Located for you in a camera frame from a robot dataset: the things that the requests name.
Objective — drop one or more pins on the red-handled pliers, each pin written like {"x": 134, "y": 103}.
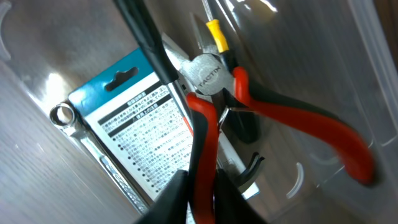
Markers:
{"x": 310, "y": 119}

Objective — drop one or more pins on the silver wrench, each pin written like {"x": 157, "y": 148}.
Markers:
{"x": 66, "y": 118}

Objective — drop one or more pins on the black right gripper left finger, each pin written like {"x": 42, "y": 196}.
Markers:
{"x": 170, "y": 206}

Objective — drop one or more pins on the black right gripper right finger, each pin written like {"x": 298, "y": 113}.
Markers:
{"x": 230, "y": 205}

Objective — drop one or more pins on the clear plastic container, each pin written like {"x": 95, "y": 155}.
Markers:
{"x": 332, "y": 54}

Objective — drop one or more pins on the blue white cardboard box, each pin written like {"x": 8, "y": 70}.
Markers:
{"x": 136, "y": 118}

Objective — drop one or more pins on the small black-handled hammer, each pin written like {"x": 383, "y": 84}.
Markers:
{"x": 193, "y": 82}

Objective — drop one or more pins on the black yellow screwdriver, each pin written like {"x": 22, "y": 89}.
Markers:
{"x": 242, "y": 123}

